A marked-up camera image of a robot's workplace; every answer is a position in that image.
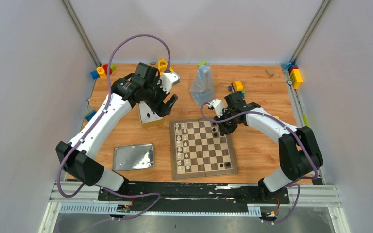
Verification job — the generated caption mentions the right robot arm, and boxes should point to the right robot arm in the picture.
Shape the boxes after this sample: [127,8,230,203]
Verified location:
[207,92,323,203]

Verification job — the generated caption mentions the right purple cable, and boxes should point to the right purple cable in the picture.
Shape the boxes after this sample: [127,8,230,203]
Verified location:
[200,102,320,225]

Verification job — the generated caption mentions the purple cable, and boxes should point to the purple cable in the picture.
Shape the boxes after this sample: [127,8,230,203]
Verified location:
[200,102,320,225]
[56,34,171,222]

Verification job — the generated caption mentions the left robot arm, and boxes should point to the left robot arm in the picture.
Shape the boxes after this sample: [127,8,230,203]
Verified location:
[55,63,180,200]

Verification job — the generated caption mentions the small wooden block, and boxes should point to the small wooden block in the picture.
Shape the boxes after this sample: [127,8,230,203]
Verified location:
[265,68,275,78]

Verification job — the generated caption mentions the wooden chess board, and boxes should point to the wooden chess board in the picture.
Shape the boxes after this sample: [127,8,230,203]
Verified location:
[169,119,238,180]

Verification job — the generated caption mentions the blue cube block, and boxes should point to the blue cube block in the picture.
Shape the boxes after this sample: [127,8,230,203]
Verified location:
[90,70,100,80]

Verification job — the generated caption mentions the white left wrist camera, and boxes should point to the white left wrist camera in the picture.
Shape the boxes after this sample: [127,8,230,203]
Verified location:
[160,72,181,94]

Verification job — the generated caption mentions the yellow cylinder block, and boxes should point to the yellow cylinder block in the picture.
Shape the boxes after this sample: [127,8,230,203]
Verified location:
[96,67,107,78]

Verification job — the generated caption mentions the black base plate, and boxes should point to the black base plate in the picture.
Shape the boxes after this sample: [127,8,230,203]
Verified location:
[97,181,291,206]

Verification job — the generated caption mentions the grey lego brick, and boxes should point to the grey lego brick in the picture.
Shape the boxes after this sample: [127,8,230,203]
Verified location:
[81,106,94,117]

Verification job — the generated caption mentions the toy car blocks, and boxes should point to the toy car blocks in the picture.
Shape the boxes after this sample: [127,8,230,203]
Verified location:
[228,81,245,98]

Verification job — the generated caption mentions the stacked coloured bricks corner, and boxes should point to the stacked coloured bricks corner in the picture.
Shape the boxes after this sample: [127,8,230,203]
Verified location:
[281,63,304,89]

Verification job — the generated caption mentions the clear bubble wrap bag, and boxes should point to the clear bubble wrap bag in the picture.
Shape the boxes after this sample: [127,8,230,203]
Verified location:
[189,65,215,105]

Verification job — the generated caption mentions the green block behind bag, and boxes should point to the green block behind bag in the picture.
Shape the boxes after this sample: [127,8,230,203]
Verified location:
[197,61,207,67]

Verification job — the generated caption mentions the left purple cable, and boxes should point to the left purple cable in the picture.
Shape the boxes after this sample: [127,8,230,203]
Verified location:
[56,34,171,222]

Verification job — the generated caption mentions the silver metal tin box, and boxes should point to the silver metal tin box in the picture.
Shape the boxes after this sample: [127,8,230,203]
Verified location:
[138,102,165,129]

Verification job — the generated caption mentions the yellow trapezoid toy block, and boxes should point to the yellow trapezoid toy block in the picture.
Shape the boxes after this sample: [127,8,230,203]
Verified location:
[158,59,168,75]

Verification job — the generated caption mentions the blue lego brick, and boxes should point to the blue lego brick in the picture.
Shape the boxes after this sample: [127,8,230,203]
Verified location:
[85,112,96,122]

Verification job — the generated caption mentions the silver tin lid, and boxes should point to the silver tin lid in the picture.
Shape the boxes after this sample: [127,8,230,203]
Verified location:
[112,143,155,171]

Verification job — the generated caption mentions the red cylinder block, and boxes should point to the red cylinder block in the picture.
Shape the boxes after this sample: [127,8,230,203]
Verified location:
[102,64,112,75]

